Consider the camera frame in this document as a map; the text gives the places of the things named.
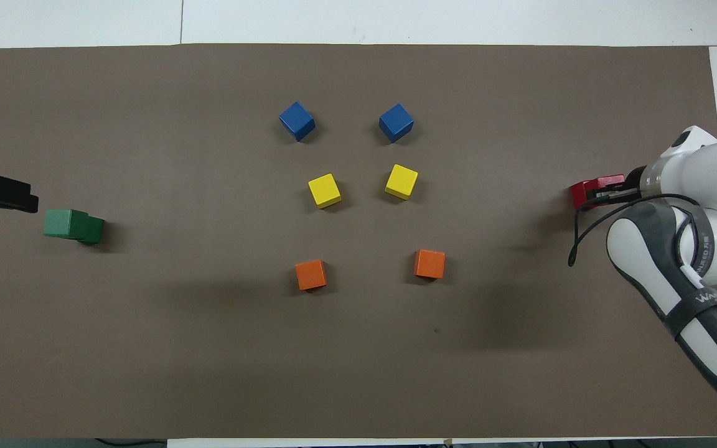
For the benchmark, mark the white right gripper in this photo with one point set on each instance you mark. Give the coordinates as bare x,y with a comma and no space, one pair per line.
688,140

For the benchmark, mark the green wooden cube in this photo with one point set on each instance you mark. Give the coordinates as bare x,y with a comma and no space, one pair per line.
63,223
95,231

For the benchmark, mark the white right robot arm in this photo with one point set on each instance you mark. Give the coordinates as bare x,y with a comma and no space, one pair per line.
707,168

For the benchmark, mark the orange wooden cube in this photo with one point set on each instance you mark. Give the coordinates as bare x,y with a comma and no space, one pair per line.
429,264
310,274

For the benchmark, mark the yellow wooden cube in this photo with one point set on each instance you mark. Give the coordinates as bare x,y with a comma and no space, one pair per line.
324,190
401,182

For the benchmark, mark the blue wooden cube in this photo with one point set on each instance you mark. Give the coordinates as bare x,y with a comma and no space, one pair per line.
297,121
396,122

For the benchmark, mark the brown paper table mat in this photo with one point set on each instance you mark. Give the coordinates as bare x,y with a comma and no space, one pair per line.
358,373

